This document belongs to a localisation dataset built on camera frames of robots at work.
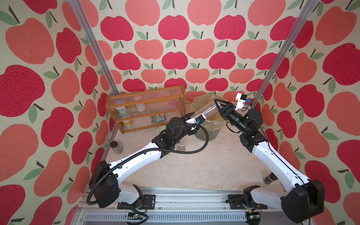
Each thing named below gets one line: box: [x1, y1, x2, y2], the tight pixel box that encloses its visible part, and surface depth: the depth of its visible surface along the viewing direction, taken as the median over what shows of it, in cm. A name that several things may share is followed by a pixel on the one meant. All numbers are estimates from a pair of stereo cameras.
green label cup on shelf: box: [114, 106, 128, 116], surface depth 95 cm
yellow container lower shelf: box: [122, 120, 134, 128], surface depth 106 cm
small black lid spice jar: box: [110, 140, 124, 155], surface depth 88 cm
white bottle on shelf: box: [135, 103, 146, 113], surface depth 98 cm
